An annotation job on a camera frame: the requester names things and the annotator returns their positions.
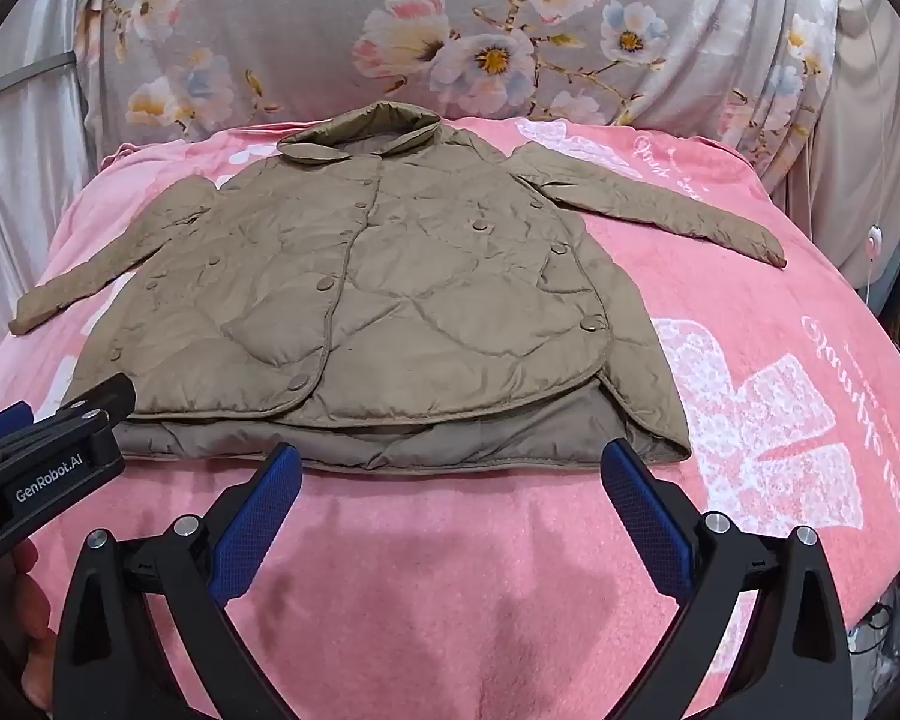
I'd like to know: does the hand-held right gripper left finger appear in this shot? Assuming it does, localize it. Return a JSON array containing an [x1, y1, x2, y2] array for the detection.
[[51, 444, 305, 720]]

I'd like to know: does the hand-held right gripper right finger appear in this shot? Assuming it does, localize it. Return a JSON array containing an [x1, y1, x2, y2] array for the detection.
[[600, 439, 856, 720]]

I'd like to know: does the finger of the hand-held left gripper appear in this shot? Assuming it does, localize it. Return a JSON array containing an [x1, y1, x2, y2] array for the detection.
[[0, 377, 137, 475], [0, 400, 33, 454]]

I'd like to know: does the tan quilted jacket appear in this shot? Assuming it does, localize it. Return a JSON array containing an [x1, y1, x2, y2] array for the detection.
[[9, 100, 787, 470]]

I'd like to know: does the person's left hand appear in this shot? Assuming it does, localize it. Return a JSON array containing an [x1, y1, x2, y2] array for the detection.
[[9, 536, 59, 715]]

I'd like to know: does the pink printed blanket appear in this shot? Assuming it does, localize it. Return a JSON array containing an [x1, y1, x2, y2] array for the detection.
[[0, 116, 900, 720]]

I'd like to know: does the white curtain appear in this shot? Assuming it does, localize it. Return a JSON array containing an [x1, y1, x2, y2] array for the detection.
[[0, 0, 102, 383]]

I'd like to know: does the grey metal bar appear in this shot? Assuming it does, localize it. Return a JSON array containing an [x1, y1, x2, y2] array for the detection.
[[0, 51, 77, 104]]

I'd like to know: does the beige cloth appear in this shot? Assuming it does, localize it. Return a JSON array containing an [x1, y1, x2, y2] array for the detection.
[[784, 0, 900, 308]]

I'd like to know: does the grey floral cloth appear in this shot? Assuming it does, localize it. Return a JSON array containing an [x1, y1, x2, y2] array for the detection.
[[75, 0, 845, 192]]

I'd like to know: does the white cable with round switch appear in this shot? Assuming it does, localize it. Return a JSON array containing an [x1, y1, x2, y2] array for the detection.
[[844, 0, 892, 297]]

